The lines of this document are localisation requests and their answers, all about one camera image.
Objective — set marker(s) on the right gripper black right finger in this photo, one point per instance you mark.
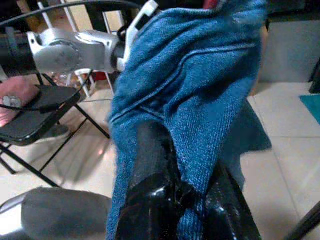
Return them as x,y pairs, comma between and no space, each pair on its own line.
230,217

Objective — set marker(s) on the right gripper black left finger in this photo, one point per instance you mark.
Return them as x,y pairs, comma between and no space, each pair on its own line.
150,200

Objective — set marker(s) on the blue denim jeans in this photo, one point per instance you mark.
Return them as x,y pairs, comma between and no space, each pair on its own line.
200,75

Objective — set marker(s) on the black stand pole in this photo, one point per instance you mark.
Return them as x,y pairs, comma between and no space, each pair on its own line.
307,222

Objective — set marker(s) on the black folding chair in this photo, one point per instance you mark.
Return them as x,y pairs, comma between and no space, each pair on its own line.
37,122

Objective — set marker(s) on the teal floor mat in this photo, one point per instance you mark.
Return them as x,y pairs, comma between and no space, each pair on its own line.
312,105

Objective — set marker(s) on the pink cushion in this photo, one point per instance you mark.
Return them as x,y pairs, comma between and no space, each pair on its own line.
17,86

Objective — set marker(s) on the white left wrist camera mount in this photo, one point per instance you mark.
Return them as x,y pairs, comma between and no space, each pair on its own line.
132,32

